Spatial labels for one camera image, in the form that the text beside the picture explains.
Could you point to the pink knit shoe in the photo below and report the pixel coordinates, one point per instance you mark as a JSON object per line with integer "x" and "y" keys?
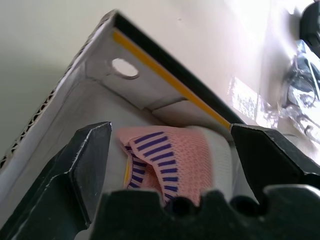
{"x": 170, "y": 160}

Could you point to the clear crinkled plastic bag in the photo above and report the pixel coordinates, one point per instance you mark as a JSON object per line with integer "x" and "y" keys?
{"x": 297, "y": 82}

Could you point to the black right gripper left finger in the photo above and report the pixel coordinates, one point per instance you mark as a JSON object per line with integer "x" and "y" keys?
{"x": 62, "y": 175}

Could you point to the black and white cardboard shoebox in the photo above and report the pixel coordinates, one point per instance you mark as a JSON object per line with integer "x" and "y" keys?
{"x": 100, "y": 95}

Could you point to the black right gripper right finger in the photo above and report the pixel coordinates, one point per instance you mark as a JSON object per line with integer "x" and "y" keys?
{"x": 270, "y": 155}

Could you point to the black round object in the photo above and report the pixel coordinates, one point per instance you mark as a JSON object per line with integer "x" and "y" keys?
{"x": 311, "y": 22}

